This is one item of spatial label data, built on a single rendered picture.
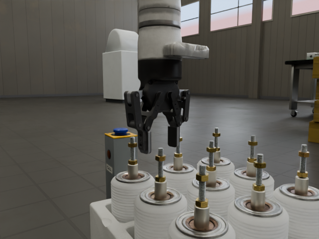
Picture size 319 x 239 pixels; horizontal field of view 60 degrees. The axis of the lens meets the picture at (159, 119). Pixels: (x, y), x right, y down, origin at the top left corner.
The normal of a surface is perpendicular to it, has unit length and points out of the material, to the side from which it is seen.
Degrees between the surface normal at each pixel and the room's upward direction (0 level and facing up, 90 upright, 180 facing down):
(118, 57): 90
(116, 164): 90
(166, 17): 90
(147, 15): 90
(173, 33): 81
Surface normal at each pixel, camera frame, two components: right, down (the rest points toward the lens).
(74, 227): 0.00, -0.99
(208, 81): -0.79, 0.08
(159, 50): -0.03, 0.13
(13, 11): 0.62, 0.11
